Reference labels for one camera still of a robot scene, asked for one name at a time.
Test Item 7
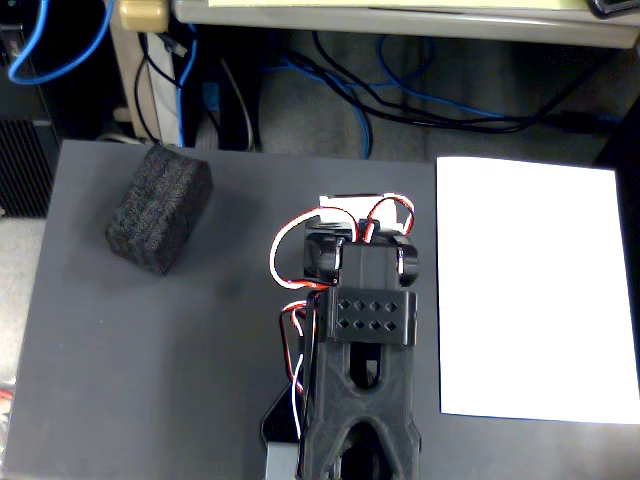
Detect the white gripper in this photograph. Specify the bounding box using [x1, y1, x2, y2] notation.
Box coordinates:
[318, 193, 416, 236]

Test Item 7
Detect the black foam cube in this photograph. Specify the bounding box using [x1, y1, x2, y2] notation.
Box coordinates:
[104, 144, 215, 277]

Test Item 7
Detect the beige desk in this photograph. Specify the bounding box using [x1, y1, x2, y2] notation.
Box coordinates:
[172, 0, 640, 50]

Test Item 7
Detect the white paper sheet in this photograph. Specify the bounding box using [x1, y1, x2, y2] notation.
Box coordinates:
[435, 156, 640, 426]

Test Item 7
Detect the beige desk leg panel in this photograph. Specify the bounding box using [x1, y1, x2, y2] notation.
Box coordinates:
[109, 0, 184, 147]

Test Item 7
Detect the beige plastic box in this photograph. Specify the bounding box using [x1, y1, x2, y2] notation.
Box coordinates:
[118, 0, 169, 32]

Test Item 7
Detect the black computer tower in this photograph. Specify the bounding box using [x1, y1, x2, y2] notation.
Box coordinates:
[0, 22, 64, 219]

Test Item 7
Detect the black device on desk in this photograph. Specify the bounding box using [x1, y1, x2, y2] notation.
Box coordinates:
[587, 0, 640, 20]

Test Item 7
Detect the red white servo wire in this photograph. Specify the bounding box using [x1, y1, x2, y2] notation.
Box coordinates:
[278, 294, 322, 442]
[268, 208, 342, 292]
[366, 195, 417, 242]

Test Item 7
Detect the long blue floor cable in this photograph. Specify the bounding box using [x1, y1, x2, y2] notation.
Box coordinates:
[264, 34, 622, 160]

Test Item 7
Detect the long black floor cable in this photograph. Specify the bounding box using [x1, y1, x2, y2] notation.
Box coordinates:
[312, 29, 617, 135]

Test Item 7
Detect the grey cable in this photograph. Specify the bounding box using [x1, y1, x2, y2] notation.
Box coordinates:
[219, 58, 257, 152]

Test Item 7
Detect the blue cable along desk leg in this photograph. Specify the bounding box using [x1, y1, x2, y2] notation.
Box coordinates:
[175, 24, 200, 149]

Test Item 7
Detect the black cable along desk leg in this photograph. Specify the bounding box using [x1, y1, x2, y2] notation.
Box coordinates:
[133, 32, 182, 144]

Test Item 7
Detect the looped blue cable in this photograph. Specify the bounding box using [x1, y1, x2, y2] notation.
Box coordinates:
[7, 0, 117, 85]

